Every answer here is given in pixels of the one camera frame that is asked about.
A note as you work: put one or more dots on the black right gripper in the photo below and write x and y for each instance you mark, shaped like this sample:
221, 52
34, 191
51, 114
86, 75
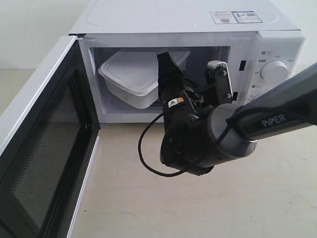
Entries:
183, 101

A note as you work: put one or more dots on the white lidded plastic container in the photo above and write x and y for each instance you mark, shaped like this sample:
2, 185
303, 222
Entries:
132, 74

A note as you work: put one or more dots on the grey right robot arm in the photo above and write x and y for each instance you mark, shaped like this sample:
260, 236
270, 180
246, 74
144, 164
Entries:
204, 128

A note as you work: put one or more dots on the glass microwave turntable plate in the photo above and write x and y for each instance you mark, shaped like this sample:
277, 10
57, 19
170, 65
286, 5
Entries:
157, 105

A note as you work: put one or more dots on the white microwave oven body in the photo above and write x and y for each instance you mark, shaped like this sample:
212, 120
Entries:
107, 26

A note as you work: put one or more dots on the microwave door with black window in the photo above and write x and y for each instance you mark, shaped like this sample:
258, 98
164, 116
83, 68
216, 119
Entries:
48, 136

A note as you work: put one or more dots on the blue white label sticker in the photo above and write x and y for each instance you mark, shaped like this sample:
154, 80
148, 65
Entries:
235, 17

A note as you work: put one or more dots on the upper white control knob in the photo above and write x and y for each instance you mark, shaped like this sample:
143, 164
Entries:
274, 71

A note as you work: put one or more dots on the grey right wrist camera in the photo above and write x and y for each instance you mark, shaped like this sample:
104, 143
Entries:
217, 77

